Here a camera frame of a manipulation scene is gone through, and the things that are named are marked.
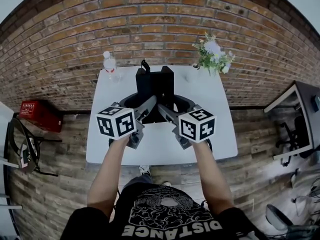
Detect black office chair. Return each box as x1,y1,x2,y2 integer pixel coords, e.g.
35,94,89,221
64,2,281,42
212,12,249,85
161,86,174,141
274,114,315,168

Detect clear plastic water bottle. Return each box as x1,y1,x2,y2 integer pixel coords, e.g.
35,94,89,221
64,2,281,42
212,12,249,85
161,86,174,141
102,50,123,84

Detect person's right forearm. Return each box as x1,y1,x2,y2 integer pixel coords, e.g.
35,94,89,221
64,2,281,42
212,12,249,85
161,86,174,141
191,138,235,216

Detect white side table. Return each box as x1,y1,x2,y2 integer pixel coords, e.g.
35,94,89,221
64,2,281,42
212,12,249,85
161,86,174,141
0,100,24,237

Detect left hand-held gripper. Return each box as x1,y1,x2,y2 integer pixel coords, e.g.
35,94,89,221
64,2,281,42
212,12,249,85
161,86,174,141
96,93,159,150

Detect grey rounded seat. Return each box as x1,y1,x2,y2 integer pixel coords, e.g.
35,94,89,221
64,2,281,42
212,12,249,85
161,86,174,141
264,203,295,232

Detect white vase with flowers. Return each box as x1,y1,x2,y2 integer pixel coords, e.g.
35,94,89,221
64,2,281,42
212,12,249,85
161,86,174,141
191,32,236,77

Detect black box device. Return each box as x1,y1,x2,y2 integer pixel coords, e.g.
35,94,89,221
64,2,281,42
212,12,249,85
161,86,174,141
135,65,175,125

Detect white-framed desk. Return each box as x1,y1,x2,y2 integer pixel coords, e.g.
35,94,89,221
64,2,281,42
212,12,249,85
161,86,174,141
263,80,320,161

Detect person's left forearm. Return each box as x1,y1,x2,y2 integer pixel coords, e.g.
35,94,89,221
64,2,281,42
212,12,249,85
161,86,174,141
86,135,131,219

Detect black folding chair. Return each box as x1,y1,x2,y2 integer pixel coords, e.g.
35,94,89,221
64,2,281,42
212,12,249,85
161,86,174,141
4,117,63,178

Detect person's left shoe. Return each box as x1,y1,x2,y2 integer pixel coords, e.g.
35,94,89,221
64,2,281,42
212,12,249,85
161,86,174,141
138,164,151,178

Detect person's black printed t-shirt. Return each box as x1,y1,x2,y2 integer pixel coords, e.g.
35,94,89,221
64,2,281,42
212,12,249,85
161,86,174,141
59,183,267,240

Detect red cardboard box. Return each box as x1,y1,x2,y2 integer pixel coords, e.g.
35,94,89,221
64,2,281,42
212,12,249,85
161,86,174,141
19,99,64,134

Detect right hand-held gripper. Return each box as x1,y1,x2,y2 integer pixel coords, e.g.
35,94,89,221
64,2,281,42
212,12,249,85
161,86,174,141
157,95,217,151

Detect person's dark trousers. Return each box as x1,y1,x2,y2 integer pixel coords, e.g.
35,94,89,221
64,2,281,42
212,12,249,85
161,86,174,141
123,174,154,194

